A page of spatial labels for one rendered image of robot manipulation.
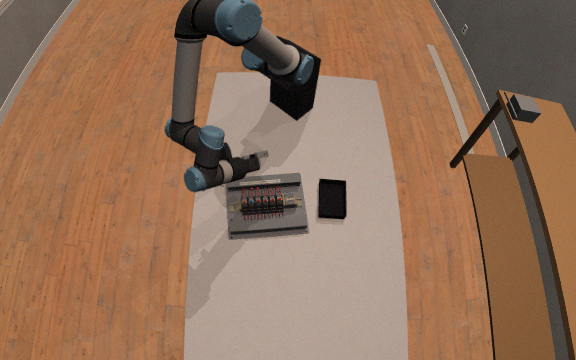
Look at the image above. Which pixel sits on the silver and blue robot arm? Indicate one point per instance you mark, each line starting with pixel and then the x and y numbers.
pixel 234 20

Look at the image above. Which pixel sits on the grey relay panel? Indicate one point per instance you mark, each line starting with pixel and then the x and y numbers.
pixel 290 218

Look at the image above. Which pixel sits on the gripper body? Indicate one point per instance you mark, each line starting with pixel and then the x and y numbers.
pixel 236 168

